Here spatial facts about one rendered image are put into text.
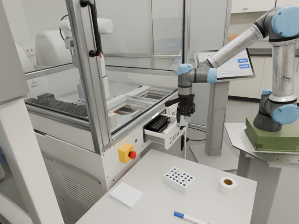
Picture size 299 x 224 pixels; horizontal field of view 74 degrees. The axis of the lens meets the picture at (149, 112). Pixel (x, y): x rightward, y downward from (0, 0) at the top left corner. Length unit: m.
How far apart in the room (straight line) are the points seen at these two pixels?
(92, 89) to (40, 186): 0.45
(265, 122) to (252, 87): 2.80
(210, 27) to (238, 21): 1.98
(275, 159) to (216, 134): 1.10
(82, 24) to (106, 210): 0.72
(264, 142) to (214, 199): 0.50
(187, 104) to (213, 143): 1.32
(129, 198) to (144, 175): 0.17
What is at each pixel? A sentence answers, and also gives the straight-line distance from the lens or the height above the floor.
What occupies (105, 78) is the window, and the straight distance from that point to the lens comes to 0.87.
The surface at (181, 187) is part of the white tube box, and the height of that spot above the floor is 0.79.
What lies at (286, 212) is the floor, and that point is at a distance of 2.13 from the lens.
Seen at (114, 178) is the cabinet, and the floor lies 0.75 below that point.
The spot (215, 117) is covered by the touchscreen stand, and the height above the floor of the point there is 0.53.
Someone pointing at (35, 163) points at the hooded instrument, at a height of 1.23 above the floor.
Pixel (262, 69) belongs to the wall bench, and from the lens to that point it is 4.01.
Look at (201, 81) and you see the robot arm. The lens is 1.04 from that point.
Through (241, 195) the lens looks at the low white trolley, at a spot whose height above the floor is 0.76.
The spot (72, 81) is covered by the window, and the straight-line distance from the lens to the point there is 0.88.
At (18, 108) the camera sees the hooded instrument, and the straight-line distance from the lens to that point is 0.39.
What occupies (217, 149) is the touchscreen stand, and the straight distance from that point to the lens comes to 2.42.
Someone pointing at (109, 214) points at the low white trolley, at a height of 0.76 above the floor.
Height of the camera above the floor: 1.46
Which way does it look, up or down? 24 degrees down
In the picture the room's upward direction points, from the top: 3 degrees counter-clockwise
